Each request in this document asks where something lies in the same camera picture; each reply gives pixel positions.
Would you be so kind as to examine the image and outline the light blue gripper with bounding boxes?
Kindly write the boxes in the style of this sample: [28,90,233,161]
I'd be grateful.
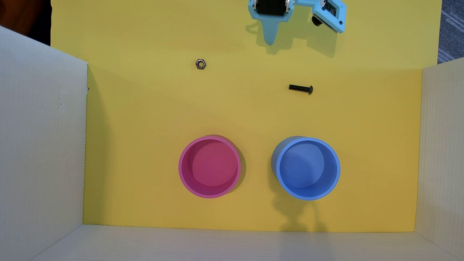
[248,0,295,46]

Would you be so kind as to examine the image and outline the light blue camera mount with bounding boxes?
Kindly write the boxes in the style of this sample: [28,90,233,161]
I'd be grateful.
[294,0,347,34]

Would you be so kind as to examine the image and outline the yellow paper mat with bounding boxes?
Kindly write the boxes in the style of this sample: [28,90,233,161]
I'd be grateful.
[50,0,443,233]

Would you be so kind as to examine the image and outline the pink round cup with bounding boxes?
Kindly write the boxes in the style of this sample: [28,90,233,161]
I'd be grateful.
[178,135,242,199]

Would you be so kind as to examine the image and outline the white corrugated box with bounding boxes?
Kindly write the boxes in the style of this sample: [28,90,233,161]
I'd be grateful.
[0,25,464,261]

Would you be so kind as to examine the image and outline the blue round cup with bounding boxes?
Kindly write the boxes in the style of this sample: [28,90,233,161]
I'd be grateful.
[271,136,341,201]

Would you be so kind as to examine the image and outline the black bolt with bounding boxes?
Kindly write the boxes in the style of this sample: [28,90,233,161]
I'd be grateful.
[289,84,314,95]

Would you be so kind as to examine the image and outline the dark brown furniture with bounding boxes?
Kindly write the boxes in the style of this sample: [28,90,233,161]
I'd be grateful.
[0,0,53,46]

